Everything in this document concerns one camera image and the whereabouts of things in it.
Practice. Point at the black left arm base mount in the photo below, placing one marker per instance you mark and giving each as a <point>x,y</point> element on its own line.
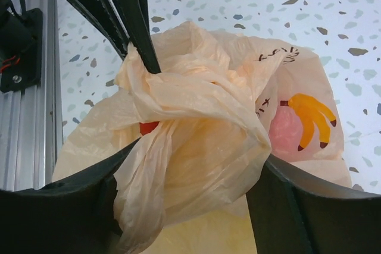
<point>21,54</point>

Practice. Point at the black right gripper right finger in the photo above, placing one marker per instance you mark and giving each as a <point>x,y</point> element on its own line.
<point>293,211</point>

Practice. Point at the aluminium table frame rail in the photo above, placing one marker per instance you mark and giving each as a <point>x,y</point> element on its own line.
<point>31,120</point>

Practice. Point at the red fake apple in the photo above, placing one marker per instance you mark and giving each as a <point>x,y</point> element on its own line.
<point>146,128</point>

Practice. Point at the banana print plastic bag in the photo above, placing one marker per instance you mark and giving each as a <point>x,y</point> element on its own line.
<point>224,102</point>

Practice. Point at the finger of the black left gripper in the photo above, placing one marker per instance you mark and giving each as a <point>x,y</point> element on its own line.
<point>102,16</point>
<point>134,16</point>

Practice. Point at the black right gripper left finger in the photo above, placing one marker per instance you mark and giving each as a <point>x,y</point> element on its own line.
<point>71,215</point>

